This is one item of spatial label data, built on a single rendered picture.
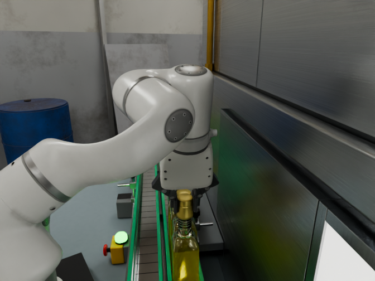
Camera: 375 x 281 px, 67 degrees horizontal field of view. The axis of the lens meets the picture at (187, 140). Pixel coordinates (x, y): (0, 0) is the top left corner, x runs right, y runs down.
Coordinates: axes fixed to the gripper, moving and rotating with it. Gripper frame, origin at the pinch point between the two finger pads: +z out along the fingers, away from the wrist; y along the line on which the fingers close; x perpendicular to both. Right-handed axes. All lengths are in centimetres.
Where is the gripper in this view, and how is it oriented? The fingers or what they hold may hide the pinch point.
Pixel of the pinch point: (184, 201)
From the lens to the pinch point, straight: 60.4
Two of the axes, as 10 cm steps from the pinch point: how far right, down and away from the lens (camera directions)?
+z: -0.4, 8.3, 5.6
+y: -9.9, 0.4, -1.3
